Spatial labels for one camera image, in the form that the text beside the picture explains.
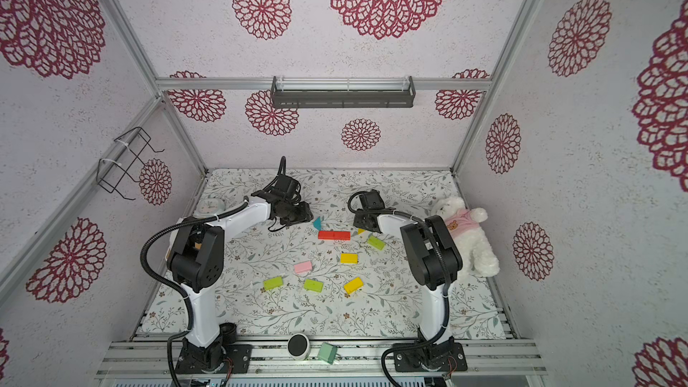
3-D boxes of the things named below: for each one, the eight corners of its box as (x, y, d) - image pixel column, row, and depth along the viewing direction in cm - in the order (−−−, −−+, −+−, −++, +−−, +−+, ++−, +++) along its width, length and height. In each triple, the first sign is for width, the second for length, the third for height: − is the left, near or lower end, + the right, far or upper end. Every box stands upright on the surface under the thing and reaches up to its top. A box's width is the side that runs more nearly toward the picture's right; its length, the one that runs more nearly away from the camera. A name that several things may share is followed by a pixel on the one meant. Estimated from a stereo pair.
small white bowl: (199, 213, 108) (196, 209, 106) (203, 203, 112) (200, 198, 109) (222, 213, 108) (220, 209, 106) (226, 203, 112) (223, 198, 109)
